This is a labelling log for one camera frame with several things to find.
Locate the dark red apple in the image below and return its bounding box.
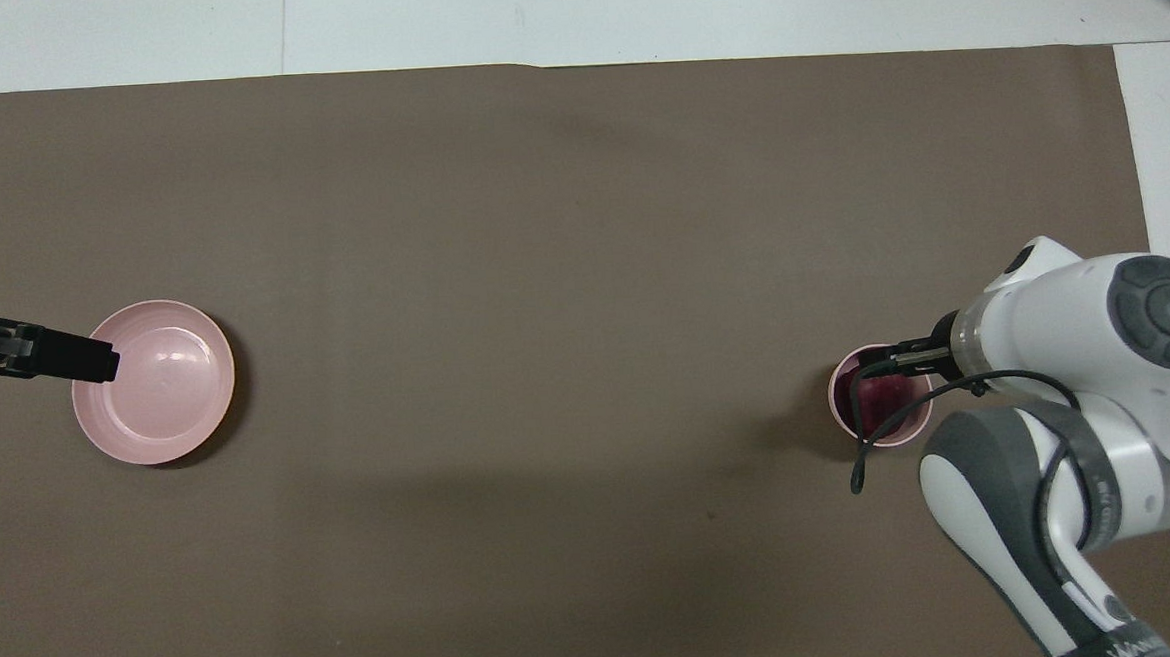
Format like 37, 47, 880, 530
847, 369, 929, 428

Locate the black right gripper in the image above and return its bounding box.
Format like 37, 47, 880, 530
889, 313, 965, 385

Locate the brown table mat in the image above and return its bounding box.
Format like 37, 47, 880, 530
0, 29, 1170, 657

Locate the pink bowl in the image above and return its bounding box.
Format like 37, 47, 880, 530
825, 340, 937, 451

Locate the pink plate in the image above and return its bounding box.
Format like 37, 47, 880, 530
67, 296, 240, 469

